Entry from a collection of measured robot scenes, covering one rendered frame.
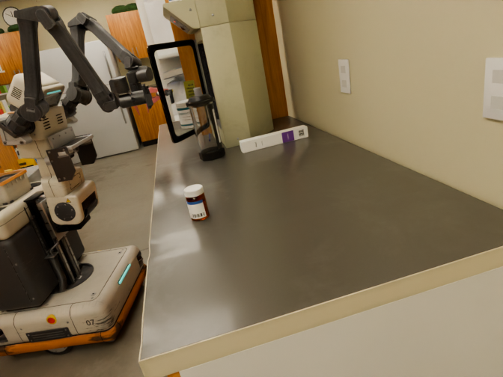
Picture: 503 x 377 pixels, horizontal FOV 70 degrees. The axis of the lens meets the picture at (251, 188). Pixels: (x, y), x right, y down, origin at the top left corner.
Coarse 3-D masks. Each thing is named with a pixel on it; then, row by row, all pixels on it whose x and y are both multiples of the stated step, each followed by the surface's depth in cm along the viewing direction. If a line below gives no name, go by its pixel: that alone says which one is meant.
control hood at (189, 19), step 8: (184, 0) 129; (192, 0) 130; (168, 8) 129; (176, 8) 129; (184, 8) 130; (192, 8) 131; (168, 16) 146; (176, 16) 132; (184, 16) 131; (192, 16) 131; (184, 24) 137; (192, 24) 132; (192, 32) 151
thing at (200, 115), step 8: (208, 104) 132; (192, 112) 133; (200, 112) 132; (208, 112) 132; (192, 120) 135; (200, 120) 133; (208, 120) 133; (200, 128) 134; (208, 128) 134; (200, 136) 135; (208, 136) 135; (200, 144) 137; (208, 144) 136; (216, 144) 137; (200, 152) 140; (208, 152) 137
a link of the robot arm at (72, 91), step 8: (88, 16) 183; (72, 24) 185; (80, 24) 183; (72, 32) 186; (80, 32) 186; (80, 40) 186; (80, 48) 186; (72, 64) 187; (72, 72) 187; (72, 80) 186; (80, 80) 186; (72, 88) 184; (88, 88) 192; (72, 96) 184; (80, 96) 185
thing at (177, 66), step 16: (176, 48) 152; (160, 64) 145; (176, 64) 153; (192, 64) 162; (176, 80) 153; (192, 80) 162; (160, 96) 146; (176, 96) 153; (176, 112) 154; (176, 128) 154; (192, 128) 163
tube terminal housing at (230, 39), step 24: (216, 0) 131; (240, 0) 140; (216, 24) 134; (240, 24) 141; (216, 48) 137; (240, 48) 142; (216, 72) 140; (240, 72) 143; (264, 72) 157; (216, 96) 143; (240, 96) 145; (264, 96) 159; (240, 120) 148; (264, 120) 160
